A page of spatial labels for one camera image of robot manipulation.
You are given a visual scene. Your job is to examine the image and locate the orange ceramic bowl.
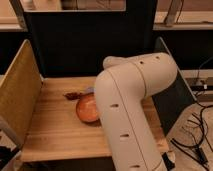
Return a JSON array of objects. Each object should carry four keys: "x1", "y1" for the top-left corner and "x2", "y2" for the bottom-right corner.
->
[{"x1": 76, "y1": 93, "x2": 99, "y2": 123}]

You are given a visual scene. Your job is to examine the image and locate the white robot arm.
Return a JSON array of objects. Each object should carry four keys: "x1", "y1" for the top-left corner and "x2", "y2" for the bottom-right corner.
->
[{"x1": 94, "y1": 53, "x2": 177, "y2": 171}]

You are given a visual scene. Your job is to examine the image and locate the blue object behind bowl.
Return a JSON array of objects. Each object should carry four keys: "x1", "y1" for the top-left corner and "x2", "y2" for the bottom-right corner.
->
[{"x1": 84, "y1": 87, "x2": 94, "y2": 94}]

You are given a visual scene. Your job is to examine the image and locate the dark red dried chili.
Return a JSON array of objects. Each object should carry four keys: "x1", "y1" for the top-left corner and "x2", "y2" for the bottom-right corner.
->
[{"x1": 64, "y1": 92, "x2": 83, "y2": 100}]

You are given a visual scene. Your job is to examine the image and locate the black back panel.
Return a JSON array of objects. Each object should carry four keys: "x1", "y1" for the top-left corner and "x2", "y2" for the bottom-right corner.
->
[{"x1": 24, "y1": 0, "x2": 157, "y2": 77}]

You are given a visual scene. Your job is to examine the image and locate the dark right side panel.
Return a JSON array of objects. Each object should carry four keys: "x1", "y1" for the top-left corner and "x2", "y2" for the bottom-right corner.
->
[{"x1": 151, "y1": 36, "x2": 198, "y2": 137}]

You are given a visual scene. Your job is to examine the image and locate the wooden left side panel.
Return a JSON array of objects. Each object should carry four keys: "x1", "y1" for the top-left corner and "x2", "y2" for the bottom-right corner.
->
[{"x1": 0, "y1": 40, "x2": 42, "y2": 148}]

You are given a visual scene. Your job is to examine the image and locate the power strip on floor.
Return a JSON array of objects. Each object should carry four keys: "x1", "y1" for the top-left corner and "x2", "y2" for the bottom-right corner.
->
[{"x1": 187, "y1": 77, "x2": 213, "y2": 97}]

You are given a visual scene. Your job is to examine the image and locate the black floor cables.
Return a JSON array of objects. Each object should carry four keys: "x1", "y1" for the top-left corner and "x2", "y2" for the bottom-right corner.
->
[{"x1": 170, "y1": 56, "x2": 213, "y2": 164}]

